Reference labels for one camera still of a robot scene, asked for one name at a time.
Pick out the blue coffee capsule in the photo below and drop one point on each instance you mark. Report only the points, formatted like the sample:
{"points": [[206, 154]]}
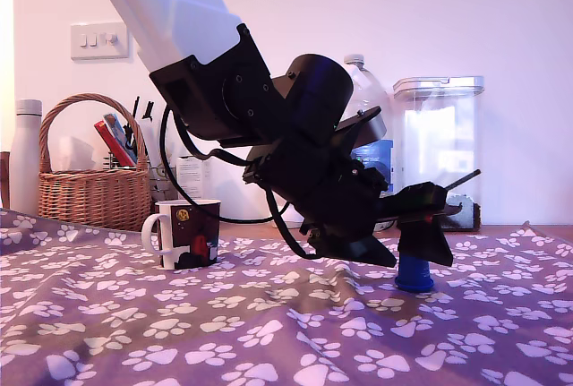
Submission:
{"points": [[414, 276]]}

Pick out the black scoop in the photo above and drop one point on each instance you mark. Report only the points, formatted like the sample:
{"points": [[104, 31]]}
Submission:
{"points": [[465, 177]]}

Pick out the clear plastic storage container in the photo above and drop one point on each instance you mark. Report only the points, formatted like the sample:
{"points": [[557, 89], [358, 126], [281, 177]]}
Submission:
{"points": [[438, 126]]}

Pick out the paw print table cloth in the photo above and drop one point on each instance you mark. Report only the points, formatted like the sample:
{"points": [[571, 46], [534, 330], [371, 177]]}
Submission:
{"points": [[224, 323]]}

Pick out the mug with dark print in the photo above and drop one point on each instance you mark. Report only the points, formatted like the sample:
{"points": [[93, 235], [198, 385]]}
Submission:
{"points": [[192, 234]]}

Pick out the large clear water bottle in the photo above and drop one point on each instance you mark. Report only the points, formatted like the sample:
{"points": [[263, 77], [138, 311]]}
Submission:
{"points": [[371, 86]]}

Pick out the white carton box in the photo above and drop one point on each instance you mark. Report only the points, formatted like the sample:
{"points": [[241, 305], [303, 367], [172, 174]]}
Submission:
{"points": [[192, 177]]}

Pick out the black clip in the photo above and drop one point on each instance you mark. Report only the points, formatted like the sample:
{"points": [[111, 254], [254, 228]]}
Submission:
{"points": [[148, 110]]}

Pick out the red packet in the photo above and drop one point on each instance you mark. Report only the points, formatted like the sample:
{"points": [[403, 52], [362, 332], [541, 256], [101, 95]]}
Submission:
{"points": [[114, 144]]}

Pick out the woven wicker basket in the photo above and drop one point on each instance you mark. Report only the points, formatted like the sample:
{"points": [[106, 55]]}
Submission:
{"points": [[89, 198]]}

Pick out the blue packet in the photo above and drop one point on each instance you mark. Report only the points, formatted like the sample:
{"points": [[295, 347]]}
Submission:
{"points": [[114, 122]]}

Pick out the white metal bottle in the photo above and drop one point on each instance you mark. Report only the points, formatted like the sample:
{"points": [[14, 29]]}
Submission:
{"points": [[26, 157]]}

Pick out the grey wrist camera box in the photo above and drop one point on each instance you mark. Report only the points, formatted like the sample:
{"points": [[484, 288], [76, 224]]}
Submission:
{"points": [[373, 128]]}

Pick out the white light switch plate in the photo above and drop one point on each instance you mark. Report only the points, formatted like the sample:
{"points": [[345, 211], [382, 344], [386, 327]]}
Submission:
{"points": [[100, 41]]}

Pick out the brown wooden post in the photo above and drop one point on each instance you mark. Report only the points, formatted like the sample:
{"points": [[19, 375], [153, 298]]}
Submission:
{"points": [[4, 180]]}

